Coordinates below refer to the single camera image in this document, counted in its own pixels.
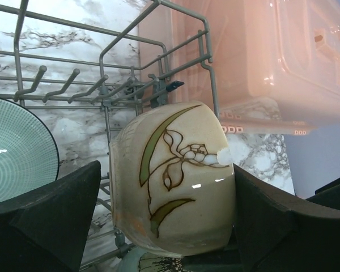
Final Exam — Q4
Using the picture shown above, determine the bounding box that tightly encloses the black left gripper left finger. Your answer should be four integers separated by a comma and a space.
0, 161, 101, 271

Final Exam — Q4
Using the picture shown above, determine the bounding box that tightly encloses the grey wire dish rack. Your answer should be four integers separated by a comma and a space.
0, 0, 219, 270

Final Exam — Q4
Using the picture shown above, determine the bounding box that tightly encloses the beige patterned bowl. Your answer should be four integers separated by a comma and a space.
109, 101, 236, 258

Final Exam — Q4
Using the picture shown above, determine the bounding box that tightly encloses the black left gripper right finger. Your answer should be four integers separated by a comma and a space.
234, 165, 340, 271

